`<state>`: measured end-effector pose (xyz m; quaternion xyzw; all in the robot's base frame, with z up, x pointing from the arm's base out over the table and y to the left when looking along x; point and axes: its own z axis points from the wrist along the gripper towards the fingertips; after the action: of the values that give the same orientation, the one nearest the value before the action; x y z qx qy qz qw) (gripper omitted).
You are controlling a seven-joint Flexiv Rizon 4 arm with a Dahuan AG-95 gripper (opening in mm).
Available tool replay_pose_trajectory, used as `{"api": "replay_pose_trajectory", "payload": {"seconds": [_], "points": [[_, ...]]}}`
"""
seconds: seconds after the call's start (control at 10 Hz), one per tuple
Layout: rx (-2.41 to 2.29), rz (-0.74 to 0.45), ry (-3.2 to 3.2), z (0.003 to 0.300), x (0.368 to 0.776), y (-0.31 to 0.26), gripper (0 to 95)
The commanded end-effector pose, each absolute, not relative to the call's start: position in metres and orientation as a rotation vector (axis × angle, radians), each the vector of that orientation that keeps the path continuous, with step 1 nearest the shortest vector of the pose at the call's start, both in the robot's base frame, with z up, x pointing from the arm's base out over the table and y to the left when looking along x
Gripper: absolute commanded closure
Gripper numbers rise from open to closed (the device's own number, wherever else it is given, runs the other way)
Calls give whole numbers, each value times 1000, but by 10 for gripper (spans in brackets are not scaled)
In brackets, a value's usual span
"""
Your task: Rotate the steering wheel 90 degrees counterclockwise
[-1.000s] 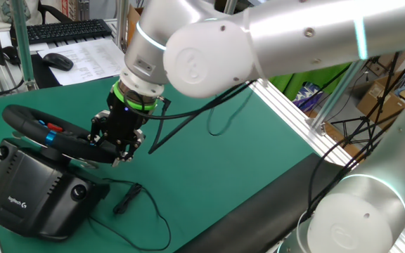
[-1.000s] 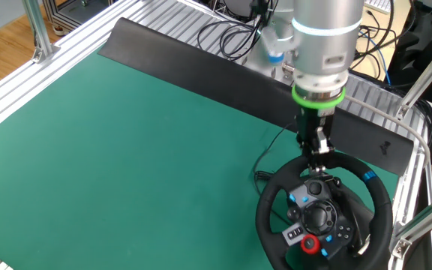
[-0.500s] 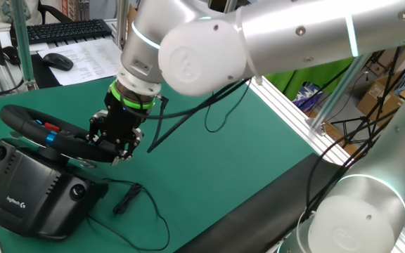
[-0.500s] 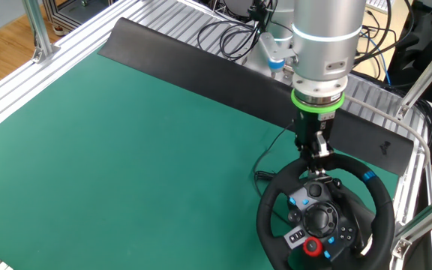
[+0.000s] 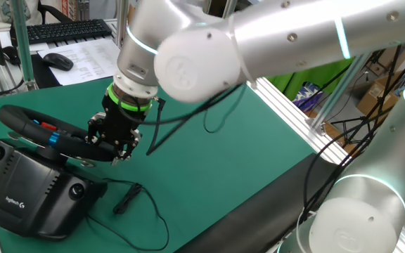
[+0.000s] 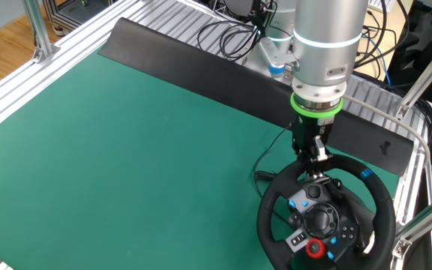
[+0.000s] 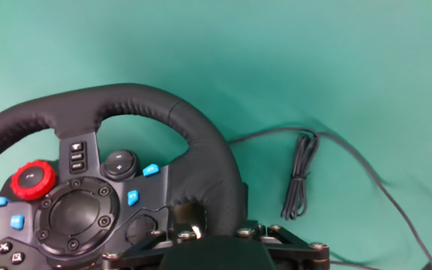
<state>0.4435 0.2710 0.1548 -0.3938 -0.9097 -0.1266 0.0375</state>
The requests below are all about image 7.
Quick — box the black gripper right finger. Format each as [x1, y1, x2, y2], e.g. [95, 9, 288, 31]
[233, 220, 330, 270]

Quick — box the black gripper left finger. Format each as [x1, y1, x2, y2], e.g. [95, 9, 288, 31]
[101, 223, 199, 270]

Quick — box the black racing steering wheel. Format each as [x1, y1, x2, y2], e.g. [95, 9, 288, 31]
[0, 82, 249, 270]

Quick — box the green table mat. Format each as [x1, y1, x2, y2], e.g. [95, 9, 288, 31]
[0, 0, 432, 270]

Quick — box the thin black wheel cable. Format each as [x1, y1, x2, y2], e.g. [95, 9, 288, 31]
[227, 126, 432, 270]

